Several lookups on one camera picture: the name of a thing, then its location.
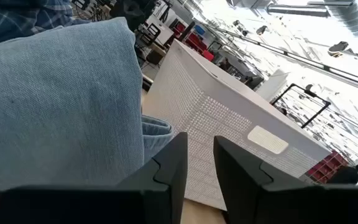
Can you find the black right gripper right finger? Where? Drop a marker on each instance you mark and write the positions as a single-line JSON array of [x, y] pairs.
[[259, 199]]

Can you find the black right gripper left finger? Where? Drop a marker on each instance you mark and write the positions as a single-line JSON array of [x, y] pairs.
[[154, 205]]

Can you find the light blue denim jeans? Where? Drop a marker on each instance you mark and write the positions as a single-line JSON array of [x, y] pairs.
[[57, 102]]

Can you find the blue plaid flannel shirt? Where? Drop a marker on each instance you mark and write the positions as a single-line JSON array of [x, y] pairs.
[[20, 18]]

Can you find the red storage bin shelf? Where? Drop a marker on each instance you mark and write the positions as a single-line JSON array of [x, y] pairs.
[[326, 168], [197, 43]]

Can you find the person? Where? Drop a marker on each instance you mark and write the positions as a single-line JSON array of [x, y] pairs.
[[343, 176]]

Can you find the white perforated laundry basket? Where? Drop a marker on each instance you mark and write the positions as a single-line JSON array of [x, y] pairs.
[[210, 124]]

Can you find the black rack frame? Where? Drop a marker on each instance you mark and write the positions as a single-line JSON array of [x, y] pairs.
[[317, 110]]

